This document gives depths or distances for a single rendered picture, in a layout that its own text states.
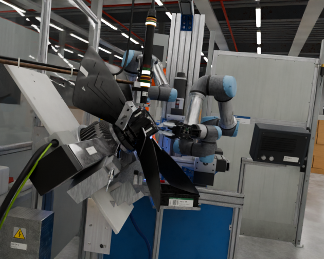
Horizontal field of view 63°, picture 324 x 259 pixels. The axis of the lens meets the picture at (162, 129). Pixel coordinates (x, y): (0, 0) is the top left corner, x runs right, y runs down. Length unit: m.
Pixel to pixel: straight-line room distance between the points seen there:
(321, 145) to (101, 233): 8.49
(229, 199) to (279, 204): 1.71
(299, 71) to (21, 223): 2.82
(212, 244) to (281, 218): 1.72
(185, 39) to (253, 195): 1.84
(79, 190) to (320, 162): 8.71
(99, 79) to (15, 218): 0.56
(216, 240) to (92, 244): 0.78
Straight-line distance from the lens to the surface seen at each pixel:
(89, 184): 0.79
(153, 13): 1.18
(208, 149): 1.34
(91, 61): 0.85
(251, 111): 2.98
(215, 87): 1.48
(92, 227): 1.06
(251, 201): 3.12
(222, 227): 1.60
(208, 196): 1.52
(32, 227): 1.06
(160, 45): 5.24
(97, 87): 0.84
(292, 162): 1.56
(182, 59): 2.08
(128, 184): 1.02
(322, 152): 9.20
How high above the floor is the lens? 1.24
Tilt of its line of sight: 3 degrees down
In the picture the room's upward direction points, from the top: 6 degrees clockwise
